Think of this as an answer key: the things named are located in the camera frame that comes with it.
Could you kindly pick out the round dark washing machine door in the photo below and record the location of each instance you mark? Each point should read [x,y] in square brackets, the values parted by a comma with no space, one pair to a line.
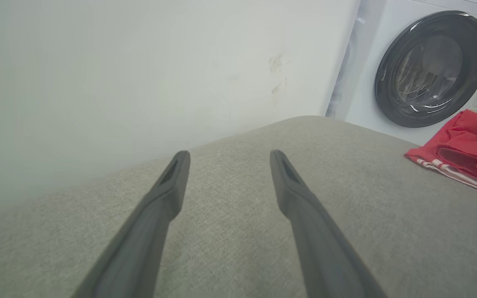
[429,70]

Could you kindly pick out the red garment with white stripes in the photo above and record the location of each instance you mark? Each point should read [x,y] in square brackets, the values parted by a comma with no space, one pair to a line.
[462,145]

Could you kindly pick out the white washing machine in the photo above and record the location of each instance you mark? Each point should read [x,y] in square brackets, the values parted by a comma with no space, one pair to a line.
[367,103]

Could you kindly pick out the grey fabric ottoman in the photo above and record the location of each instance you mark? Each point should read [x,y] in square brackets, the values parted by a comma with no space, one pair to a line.
[230,248]

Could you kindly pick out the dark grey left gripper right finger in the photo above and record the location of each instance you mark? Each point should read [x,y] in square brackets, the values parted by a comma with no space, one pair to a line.
[325,256]

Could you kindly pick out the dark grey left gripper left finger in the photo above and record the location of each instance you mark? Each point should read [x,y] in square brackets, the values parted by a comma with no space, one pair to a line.
[139,248]

